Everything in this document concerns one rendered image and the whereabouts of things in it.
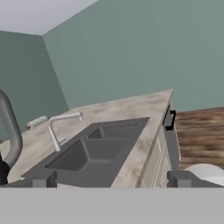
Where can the dark grey double sink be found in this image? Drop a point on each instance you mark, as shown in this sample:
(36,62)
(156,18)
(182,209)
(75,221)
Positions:
(96,148)

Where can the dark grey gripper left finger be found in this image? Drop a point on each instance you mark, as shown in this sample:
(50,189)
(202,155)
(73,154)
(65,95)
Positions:
(43,181)

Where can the beige cupboard door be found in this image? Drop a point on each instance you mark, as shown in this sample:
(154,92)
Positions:
(156,166)

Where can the silver sink tap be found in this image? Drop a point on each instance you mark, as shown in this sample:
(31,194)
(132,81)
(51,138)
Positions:
(53,134)

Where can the black appliance body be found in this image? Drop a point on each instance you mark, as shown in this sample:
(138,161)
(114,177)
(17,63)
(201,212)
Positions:
(3,172)

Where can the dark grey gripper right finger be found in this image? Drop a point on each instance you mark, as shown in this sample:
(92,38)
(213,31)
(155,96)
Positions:
(180,180)

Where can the white paper towel roll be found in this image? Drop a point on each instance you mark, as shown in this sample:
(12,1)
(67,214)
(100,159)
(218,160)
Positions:
(36,122)

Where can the white round thing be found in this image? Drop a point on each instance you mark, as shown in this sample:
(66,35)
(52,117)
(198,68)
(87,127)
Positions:
(208,172)

